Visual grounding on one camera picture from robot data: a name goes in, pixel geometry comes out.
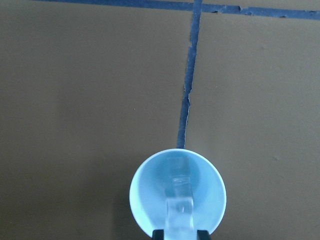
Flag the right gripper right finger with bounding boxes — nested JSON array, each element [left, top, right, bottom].
[[196, 230, 211, 240]]

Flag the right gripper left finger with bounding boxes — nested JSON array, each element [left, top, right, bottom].
[[152, 229, 164, 240]]

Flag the light blue plastic cup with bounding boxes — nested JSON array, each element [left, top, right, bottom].
[[129, 148, 227, 237]]

